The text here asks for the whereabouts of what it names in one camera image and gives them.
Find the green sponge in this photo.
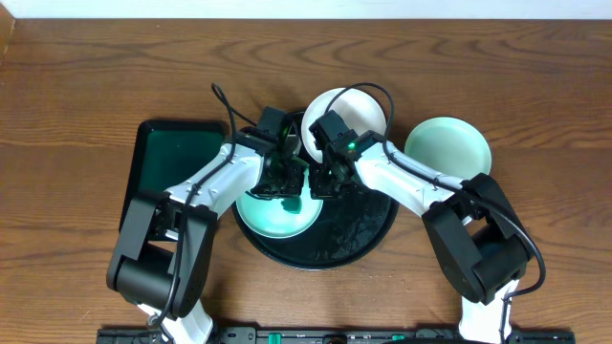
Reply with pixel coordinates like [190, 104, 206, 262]
[281, 197, 302, 214]

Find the mint green plate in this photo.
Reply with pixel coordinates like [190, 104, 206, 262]
[404, 117, 492, 179]
[236, 170, 323, 239]

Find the white plate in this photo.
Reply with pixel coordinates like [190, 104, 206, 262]
[300, 88, 386, 163]

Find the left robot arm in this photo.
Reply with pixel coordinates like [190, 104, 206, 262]
[106, 133, 304, 343]

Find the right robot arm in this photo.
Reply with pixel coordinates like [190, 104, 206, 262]
[313, 131, 546, 343]

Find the round black tray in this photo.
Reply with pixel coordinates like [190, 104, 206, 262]
[231, 112, 401, 271]

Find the rectangular dark green tray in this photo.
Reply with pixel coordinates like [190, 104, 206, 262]
[120, 119, 228, 220]

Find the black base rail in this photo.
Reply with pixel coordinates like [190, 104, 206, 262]
[96, 327, 576, 344]

